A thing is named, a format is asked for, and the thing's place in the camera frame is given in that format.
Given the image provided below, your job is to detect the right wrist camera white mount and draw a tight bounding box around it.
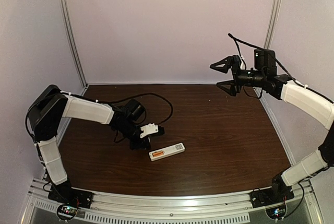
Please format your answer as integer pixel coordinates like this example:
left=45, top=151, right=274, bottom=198
left=232, top=55, right=247, bottom=72

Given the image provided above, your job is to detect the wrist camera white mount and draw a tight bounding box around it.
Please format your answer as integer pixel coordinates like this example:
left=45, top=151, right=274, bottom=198
left=232, top=55, right=247, bottom=72
left=140, top=123, right=165, bottom=138

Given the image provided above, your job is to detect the right aluminium frame post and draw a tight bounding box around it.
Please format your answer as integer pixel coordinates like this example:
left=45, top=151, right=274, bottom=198
left=264, top=0, right=282, bottom=49

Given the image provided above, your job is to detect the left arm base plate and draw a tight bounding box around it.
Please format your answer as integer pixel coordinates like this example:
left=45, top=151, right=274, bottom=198
left=47, top=185, right=93, bottom=209

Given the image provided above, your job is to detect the round circuit board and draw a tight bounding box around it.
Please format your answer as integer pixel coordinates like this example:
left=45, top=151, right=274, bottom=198
left=56, top=204, right=78, bottom=221
left=265, top=205, right=287, bottom=221

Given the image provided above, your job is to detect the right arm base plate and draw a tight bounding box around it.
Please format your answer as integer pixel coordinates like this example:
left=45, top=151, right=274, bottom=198
left=249, top=187, right=294, bottom=208

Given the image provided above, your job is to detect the left round circuit board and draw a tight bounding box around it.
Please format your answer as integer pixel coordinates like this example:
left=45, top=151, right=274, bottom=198
left=56, top=204, right=78, bottom=221

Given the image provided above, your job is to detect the aluminium frame post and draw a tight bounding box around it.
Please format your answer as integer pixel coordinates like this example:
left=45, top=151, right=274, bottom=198
left=59, top=0, right=88, bottom=88
left=264, top=0, right=282, bottom=49

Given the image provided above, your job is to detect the orange battery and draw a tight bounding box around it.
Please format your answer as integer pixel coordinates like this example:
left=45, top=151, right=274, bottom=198
left=152, top=151, right=164, bottom=158
left=152, top=150, right=164, bottom=157

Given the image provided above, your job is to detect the left black camera cable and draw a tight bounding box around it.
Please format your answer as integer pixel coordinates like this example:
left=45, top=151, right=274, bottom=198
left=96, top=92, right=174, bottom=125

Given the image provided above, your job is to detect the front aluminium rail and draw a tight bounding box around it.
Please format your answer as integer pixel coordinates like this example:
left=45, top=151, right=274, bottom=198
left=26, top=176, right=319, bottom=224

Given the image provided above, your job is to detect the left aluminium frame post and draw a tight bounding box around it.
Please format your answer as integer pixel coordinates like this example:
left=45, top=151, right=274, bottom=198
left=59, top=0, right=88, bottom=88

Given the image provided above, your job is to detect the white remote control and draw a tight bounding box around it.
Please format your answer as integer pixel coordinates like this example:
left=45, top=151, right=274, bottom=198
left=149, top=143, right=185, bottom=161

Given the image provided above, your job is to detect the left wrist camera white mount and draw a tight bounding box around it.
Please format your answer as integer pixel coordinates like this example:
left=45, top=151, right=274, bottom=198
left=140, top=123, right=165, bottom=138

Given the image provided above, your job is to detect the right round circuit board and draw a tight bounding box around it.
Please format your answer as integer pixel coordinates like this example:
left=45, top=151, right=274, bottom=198
left=265, top=205, right=287, bottom=221

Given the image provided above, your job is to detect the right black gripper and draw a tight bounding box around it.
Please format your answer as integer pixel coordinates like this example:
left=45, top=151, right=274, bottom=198
left=211, top=57, right=266, bottom=97

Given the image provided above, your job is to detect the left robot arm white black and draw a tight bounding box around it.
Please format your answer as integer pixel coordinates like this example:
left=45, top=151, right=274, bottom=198
left=25, top=85, right=159, bottom=205

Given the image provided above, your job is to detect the black camera cable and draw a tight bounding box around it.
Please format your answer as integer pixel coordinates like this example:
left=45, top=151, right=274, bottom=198
left=96, top=92, right=174, bottom=125
left=228, top=32, right=334, bottom=104

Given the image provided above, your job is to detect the right black camera cable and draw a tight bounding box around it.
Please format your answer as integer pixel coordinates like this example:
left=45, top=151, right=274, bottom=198
left=228, top=32, right=334, bottom=104

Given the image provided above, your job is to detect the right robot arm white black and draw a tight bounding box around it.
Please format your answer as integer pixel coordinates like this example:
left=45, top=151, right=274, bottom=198
left=210, top=49, right=333, bottom=204

